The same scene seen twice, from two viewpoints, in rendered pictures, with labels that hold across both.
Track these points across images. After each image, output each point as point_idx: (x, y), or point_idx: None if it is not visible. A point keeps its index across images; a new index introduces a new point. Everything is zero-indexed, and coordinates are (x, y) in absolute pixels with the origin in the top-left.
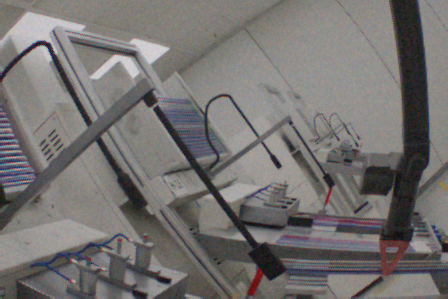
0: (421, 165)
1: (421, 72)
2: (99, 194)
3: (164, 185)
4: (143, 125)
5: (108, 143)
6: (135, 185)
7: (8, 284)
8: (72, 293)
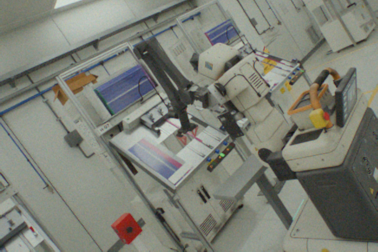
0: None
1: None
2: None
3: None
4: (204, 41)
5: (193, 49)
6: (162, 98)
7: (137, 119)
8: (149, 118)
